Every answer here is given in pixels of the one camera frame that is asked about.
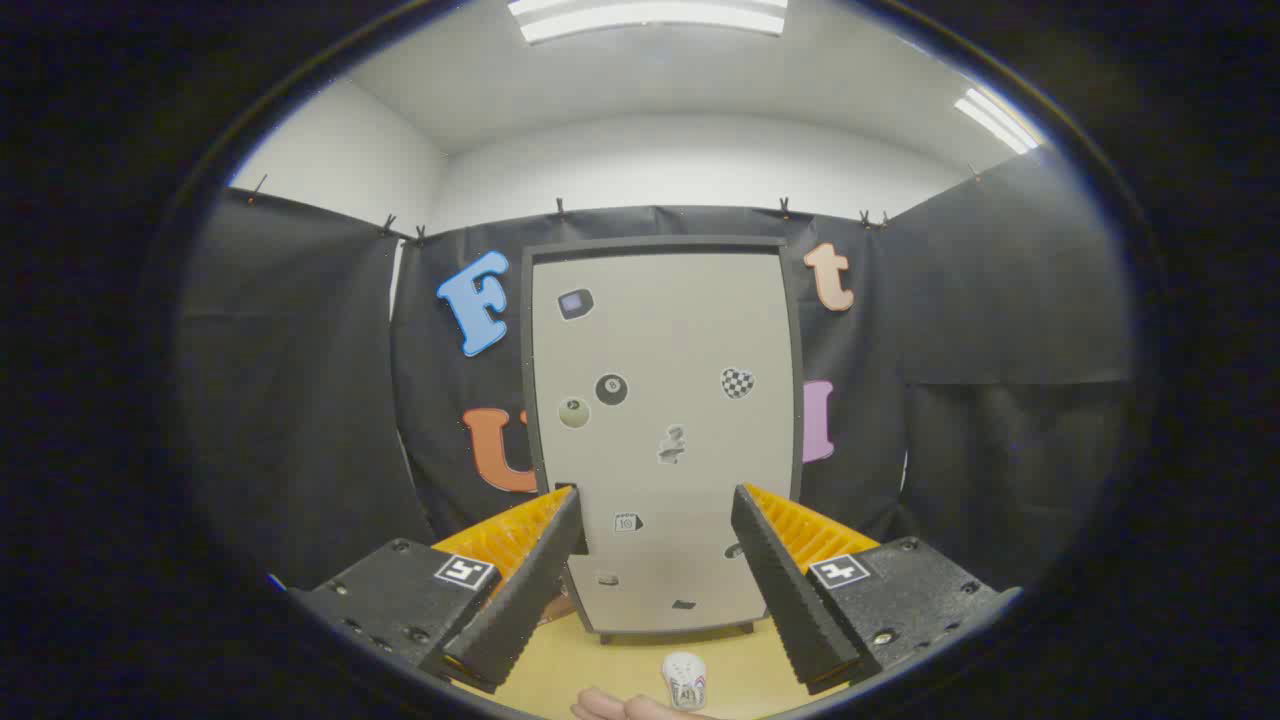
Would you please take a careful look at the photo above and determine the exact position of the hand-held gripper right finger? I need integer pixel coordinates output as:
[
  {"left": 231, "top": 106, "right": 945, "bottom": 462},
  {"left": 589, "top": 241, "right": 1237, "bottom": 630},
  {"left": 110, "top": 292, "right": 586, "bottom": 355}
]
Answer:
[{"left": 730, "top": 483, "right": 1023, "bottom": 696}]

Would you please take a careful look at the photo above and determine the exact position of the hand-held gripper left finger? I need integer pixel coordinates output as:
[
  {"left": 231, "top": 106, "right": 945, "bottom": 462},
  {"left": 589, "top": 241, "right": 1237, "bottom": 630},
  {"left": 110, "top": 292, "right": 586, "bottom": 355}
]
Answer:
[{"left": 290, "top": 485, "right": 586, "bottom": 696}]

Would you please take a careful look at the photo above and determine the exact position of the narrow ceiling light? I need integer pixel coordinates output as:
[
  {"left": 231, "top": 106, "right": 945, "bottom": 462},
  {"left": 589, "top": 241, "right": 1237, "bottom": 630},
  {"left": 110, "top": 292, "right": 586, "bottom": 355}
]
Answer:
[{"left": 953, "top": 88, "right": 1046, "bottom": 156}]

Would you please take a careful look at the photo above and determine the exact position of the beige shoe cabinet door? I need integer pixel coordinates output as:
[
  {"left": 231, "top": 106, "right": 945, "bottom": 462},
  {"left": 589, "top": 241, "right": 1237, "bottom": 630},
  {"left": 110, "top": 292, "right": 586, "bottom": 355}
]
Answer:
[{"left": 530, "top": 250, "right": 798, "bottom": 633}]

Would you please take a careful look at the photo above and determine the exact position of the long ceiling light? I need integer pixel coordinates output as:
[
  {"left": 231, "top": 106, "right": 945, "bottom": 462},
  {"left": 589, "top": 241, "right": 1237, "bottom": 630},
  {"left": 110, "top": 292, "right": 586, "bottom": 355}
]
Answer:
[{"left": 508, "top": 0, "right": 789, "bottom": 45}]

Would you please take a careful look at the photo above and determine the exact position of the grey shoe cabinet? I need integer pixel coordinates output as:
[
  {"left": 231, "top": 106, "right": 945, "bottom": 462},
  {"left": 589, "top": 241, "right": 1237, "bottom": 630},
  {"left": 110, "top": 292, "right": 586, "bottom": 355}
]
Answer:
[{"left": 520, "top": 237, "right": 806, "bottom": 646}]

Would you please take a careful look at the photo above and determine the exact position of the white shoe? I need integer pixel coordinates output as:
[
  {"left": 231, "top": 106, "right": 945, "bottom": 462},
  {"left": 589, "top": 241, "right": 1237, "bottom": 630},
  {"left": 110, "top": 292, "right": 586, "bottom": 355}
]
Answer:
[{"left": 662, "top": 652, "right": 708, "bottom": 711}]

